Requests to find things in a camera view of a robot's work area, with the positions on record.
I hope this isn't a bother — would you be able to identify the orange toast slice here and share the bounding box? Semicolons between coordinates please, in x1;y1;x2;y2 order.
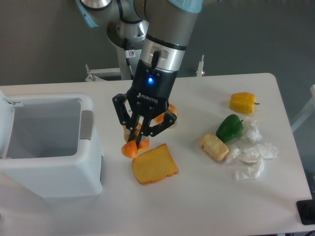
131;144;179;184

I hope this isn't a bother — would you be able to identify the white metal bracket post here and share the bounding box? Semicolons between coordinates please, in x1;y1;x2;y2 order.
195;54;205;77

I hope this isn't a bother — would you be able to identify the green bell pepper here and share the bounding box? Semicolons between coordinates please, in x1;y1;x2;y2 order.
216;114;244;143

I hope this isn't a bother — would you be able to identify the white furniture frame right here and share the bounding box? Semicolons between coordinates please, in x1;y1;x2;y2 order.
291;85;315;133

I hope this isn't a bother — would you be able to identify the knotted bread roll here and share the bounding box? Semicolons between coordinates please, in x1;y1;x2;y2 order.
155;103;178;124

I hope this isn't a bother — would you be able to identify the crumpled white tissue paper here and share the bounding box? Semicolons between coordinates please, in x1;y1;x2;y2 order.
225;119;279;180

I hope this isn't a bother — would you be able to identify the white trash can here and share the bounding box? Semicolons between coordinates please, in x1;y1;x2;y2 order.
0;93;104;198

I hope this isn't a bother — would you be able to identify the pale rectangular bread piece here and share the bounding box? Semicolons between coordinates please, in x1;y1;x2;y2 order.
199;132;229;161

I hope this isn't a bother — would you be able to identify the yellow bell pepper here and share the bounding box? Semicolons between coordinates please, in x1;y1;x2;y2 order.
229;92;260;115

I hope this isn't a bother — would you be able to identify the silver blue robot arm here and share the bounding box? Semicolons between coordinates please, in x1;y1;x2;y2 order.
77;0;203;145

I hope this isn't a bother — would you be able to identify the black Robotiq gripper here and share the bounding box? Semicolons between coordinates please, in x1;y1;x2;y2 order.
112;59;177;146

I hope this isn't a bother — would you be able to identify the black device at edge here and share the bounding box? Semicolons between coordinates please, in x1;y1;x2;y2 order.
296;200;315;225

